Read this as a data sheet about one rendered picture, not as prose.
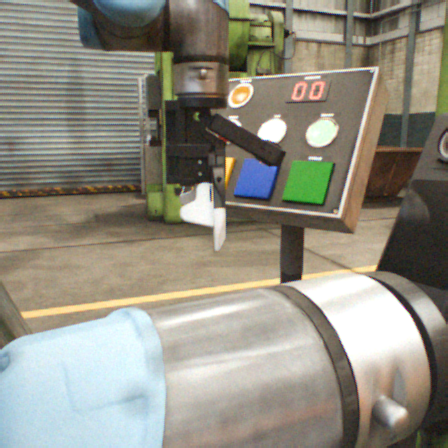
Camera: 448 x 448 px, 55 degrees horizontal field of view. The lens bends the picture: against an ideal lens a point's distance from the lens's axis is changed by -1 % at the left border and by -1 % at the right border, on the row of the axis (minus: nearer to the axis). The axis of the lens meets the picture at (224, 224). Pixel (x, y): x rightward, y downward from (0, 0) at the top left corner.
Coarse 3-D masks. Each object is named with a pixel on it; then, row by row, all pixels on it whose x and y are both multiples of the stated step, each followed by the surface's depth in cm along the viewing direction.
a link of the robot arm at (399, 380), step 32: (320, 288) 17; (352, 288) 17; (384, 288) 18; (352, 320) 16; (384, 320) 16; (352, 352) 15; (384, 352) 16; (416, 352) 16; (384, 384) 15; (416, 384) 16; (384, 416) 15; (416, 416) 16
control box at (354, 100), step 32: (256, 96) 86; (288, 96) 81; (320, 96) 77; (352, 96) 74; (384, 96) 77; (256, 128) 83; (288, 128) 79; (352, 128) 72; (288, 160) 76; (320, 160) 73; (352, 160) 70; (352, 192) 70; (288, 224) 80; (320, 224) 74; (352, 224) 72
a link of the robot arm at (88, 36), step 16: (80, 16) 51; (160, 16) 53; (80, 32) 52; (96, 32) 52; (160, 32) 54; (96, 48) 55; (112, 48) 55; (128, 48) 55; (144, 48) 56; (160, 48) 56
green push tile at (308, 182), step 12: (300, 168) 73; (312, 168) 72; (324, 168) 71; (288, 180) 74; (300, 180) 72; (312, 180) 71; (324, 180) 70; (288, 192) 73; (300, 192) 72; (312, 192) 70; (324, 192) 69; (312, 204) 70
